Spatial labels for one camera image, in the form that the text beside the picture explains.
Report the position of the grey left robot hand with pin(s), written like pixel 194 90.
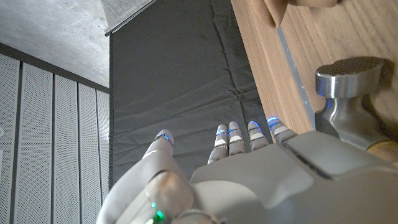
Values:
pixel 264 186

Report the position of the grey tape strip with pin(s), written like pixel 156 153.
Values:
pixel 297 77

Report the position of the black backdrop curtain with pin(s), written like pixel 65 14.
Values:
pixel 177 77

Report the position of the steel meat mallet head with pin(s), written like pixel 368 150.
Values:
pixel 348 102

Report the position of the brown jacket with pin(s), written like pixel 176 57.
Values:
pixel 270 11

